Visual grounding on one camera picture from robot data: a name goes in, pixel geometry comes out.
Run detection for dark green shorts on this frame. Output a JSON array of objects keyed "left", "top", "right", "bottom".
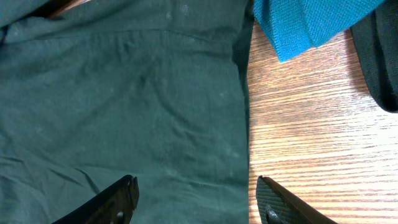
[{"left": 1, "top": 0, "right": 252, "bottom": 223}]

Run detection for black garment under blue shirt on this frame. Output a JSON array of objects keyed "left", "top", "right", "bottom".
[{"left": 351, "top": 0, "right": 397, "bottom": 113}]

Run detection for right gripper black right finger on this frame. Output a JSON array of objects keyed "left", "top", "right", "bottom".
[{"left": 256, "top": 176, "right": 337, "bottom": 224}]

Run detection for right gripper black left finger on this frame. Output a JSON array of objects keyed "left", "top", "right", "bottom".
[{"left": 54, "top": 175, "right": 139, "bottom": 224}]

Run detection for blue polo shirt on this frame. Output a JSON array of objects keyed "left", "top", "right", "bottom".
[{"left": 254, "top": 0, "right": 383, "bottom": 62}]

